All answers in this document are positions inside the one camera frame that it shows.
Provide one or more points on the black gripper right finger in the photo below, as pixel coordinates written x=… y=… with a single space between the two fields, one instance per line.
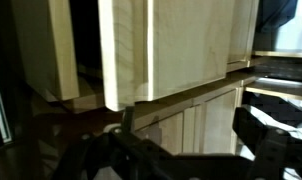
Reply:
x=275 y=149

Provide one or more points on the wooden bed frame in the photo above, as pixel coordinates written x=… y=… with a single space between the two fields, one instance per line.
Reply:
x=198 y=120

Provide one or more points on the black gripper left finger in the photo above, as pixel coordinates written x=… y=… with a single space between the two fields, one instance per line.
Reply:
x=117 y=148

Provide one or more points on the dark clothes in drawer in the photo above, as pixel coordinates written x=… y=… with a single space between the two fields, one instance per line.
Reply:
x=272 y=14

